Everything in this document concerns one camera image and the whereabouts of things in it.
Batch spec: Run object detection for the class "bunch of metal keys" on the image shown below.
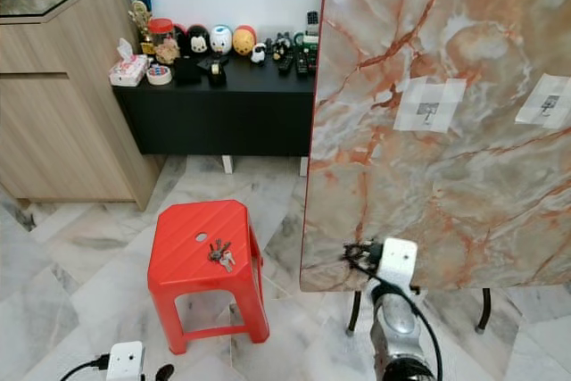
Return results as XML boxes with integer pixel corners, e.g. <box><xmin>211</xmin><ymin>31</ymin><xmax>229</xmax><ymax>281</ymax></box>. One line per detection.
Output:
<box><xmin>208</xmin><ymin>239</ymin><xmax>237</xmax><ymax>272</ymax></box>

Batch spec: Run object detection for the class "small metal hook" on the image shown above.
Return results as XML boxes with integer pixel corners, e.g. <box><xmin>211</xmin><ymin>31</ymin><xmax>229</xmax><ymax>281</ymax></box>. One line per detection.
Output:
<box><xmin>418</xmin><ymin>104</ymin><xmax>440</xmax><ymax>127</ymax></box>

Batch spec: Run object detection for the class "black metal table leg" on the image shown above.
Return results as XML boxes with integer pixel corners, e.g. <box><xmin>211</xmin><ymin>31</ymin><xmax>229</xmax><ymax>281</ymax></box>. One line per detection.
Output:
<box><xmin>347</xmin><ymin>292</ymin><xmax>363</xmax><ymax>337</ymax></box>
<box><xmin>477</xmin><ymin>288</ymin><xmax>493</xmax><ymax>335</ymax></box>

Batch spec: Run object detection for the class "orange marble-pattern table top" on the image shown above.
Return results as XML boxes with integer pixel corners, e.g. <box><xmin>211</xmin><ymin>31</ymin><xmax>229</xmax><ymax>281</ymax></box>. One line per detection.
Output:
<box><xmin>299</xmin><ymin>0</ymin><xmax>571</xmax><ymax>293</ymax></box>

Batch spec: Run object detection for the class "red plastic stool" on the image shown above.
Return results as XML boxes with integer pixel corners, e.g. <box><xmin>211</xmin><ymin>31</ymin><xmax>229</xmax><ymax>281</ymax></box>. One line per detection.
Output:
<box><xmin>147</xmin><ymin>200</ymin><xmax>270</xmax><ymax>355</ymax></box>

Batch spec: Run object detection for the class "white paper patch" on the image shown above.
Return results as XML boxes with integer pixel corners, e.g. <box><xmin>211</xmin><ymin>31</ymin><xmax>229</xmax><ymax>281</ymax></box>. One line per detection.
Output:
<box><xmin>395</xmin><ymin>76</ymin><xmax>468</xmax><ymax>134</ymax></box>
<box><xmin>515</xmin><ymin>73</ymin><xmax>571</xmax><ymax>129</ymax></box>

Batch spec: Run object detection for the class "black low sideboard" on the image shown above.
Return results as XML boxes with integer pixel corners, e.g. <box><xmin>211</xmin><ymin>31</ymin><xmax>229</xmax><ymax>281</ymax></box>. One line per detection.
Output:
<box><xmin>113</xmin><ymin>49</ymin><xmax>318</xmax><ymax>177</ymax></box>

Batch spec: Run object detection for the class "black remote control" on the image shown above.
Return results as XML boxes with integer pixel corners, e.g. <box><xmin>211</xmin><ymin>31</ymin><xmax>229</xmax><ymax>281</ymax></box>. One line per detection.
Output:
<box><xmin>277</xmin><ymin>49</ymin><xmax>295</xmax><ymax>75</ymax></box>
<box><xmin>294</xmin><ymin>47</ymin><xmax>311</xmax><ymax>75</ymax></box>

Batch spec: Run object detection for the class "black tape dispenser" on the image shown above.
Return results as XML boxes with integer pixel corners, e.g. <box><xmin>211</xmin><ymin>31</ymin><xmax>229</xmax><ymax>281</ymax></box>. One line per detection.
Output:
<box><xmin>198</xmin><ymin>54</ymin><xmax>230</xmax><ymax>87</ymax></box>

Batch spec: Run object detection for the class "orange round plush toy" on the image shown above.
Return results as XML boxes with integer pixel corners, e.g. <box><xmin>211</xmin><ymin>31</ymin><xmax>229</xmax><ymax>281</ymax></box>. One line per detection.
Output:
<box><xmin>232</xmin><ymin>25</ymin><xmax>257</xmax><ymax>56</ymax></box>

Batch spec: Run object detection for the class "small black box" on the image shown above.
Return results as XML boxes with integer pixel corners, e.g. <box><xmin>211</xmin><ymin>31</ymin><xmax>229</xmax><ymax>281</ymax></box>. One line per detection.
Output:
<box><xmin>174</xmin><ymin>55</ymin><xmax>202</xmax><ymax>87</ymax></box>

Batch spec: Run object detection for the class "white round plush toy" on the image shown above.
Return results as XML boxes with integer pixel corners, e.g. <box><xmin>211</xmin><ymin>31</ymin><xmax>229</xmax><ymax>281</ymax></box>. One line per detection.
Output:
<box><xmin>210</xmin><ymin>25</ymin><xmax>233</xmax><ymax>55</ymax></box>

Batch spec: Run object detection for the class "black round plush toy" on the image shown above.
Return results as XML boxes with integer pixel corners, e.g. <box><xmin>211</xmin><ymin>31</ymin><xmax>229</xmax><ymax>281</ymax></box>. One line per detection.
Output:
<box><xmin>185</xmin><ymin>25</ymin><xmax>211</xmax><ymax>56</ymax></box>

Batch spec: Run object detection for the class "light wooden cabinet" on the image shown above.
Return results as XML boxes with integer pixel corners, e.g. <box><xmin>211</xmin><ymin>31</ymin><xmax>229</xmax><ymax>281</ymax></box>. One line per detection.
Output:
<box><xmin>0</xmin><ymin>0</ymin><xmax>166</xmax><ymax>212</ymax></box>

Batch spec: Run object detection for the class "red-lidded clear jar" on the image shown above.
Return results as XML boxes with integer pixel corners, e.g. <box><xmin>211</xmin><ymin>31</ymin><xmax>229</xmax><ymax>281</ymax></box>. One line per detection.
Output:
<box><xmin>148</xmin><ymin>18</ymin><xmax>178</xmax><ymax>65</ymax></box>

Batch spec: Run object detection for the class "patterned tissue box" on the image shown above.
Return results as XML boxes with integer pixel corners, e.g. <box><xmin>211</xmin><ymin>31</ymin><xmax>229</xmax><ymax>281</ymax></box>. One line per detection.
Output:
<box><xmin>110</xmin><ymin>38</ymin><xmax>151</xmax><ymax>87</ymax></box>

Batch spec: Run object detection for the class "small gold trophy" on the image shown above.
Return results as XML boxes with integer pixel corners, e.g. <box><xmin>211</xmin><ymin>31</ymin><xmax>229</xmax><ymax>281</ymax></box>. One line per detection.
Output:
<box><xmin>129</xmin><ymin>2</ymin><xmax>154</xmax><ymax>43</ymax></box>

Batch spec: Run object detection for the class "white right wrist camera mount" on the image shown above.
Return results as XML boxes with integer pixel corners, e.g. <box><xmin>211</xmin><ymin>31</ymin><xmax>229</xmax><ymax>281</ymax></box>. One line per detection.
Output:
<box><xmin>377</xmin><ymin>237</ymin><xmax>418</xmax><ymax>291</ymax></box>

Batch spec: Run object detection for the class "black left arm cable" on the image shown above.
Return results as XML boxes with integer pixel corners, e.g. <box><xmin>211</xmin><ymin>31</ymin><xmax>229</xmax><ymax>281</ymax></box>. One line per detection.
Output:
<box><xmin>61</xmin><ymin>356</ymin><xmax>112</xmax><ymax>381</ymax></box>

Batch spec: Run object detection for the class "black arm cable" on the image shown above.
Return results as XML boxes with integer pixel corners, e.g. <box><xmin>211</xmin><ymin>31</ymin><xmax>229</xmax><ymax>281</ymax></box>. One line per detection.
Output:
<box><xmin>368</xmin><ymin>274</ymin><xmax>443</xmax><ymax>381</ymax></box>
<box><xmin>61</xmin><ymin>356</ymin><xmax>112</xmax><ymax>381</ymax></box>

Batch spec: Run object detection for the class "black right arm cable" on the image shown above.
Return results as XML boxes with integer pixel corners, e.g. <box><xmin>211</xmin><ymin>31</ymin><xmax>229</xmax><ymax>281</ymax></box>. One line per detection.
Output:
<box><xmin>368</xmin><ymin>274</ymin><xmax>443</xmax><ymax>381</ymax></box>

